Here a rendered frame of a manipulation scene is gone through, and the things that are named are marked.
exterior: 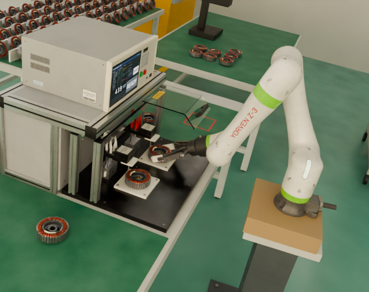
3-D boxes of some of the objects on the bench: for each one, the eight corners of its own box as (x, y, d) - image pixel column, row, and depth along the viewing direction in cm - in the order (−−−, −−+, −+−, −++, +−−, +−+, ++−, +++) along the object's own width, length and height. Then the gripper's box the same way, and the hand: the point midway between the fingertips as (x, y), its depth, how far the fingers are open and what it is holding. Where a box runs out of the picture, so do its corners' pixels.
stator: (154, 180, 191) (156, 173, 189) (142, 193, 182) (143, 186, 180) (132, 171, 194) (133, 164, 192) (119, 183, 185) (120, 176, 183)
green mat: (243, 113, 274) (243, 113, 274) (217, 157, 223) (217, 157, 223) (110, 73, 294) (110, 72, 294) (59, 105, 243) (59, 104, 243)
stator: (174, 154, 212) (175, 148, 210) (165, 165, 202) (166, 159, 200) (153, 148, 214) (153, 141, 212) (143, 158, 205) (144, 152, 203)
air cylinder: (116, 171, 194) (117, 161, 192) (108, 179, 188) (109, 169, 185) (106, 167, 195) (107, 157, 193) (98, 176, 189) (99, 165, 186)
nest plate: (178, 156, 214) (178, 154, 213) (167, 171, 201) (167, 169, 200) (150, 147, 217) (150, 145, 216) (138, 161, 204) (138, 159, 204)
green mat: (168, 238, 166) (168, 238, 166) (84, 379, 115) (84, 378, 115) (-33, 161, 187) (-33, 160, 186) (-180, 252, 136) (-180, 251, 135)
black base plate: (212, 157, 222) (213, 154, 221) (165, 233, 168) (166, 229, 167) (130, 130, 232) (130, 126, 231) (61, 193, 179) (61, 189, 177)
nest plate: (159, 181, 193) (160, 179, 193) (145, 199, 181) (146, 197, 180) (129, 170, 197) (129, 168, 196) (113, 187, 184) (113, 185, 183)
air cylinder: (139, 148, 215) (141, 138, 212) (132, 154, 208) (134, 145, 206) (130, 144, 216) (131, 135, 213) (123, 151, 209) (124, 141, 207)
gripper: (192, 165, 190) (149, 172, 199) (208, 143, 209) (168, 149, 219) (187, 150, 187) (143, 157, 197) (203, 129, 207) (163, 136, 216)
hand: (160, 153), depth 207 cm, fingers closed on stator, 11 cm apart
